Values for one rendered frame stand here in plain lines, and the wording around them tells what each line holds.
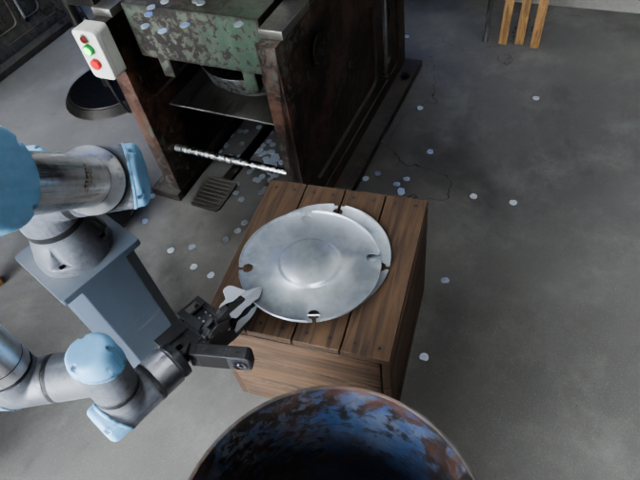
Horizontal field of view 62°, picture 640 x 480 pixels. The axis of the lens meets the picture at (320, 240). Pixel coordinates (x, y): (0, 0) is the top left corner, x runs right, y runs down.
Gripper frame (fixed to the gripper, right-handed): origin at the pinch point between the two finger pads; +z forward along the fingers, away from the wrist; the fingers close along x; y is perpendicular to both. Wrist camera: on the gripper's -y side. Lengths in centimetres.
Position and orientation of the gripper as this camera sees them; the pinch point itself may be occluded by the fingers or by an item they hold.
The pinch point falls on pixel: (259, 295)
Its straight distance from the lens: 104.7
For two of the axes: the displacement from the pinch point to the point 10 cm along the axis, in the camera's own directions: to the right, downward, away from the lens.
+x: 0.6, 6.8, 7.3
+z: 6.4, -5.9, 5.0
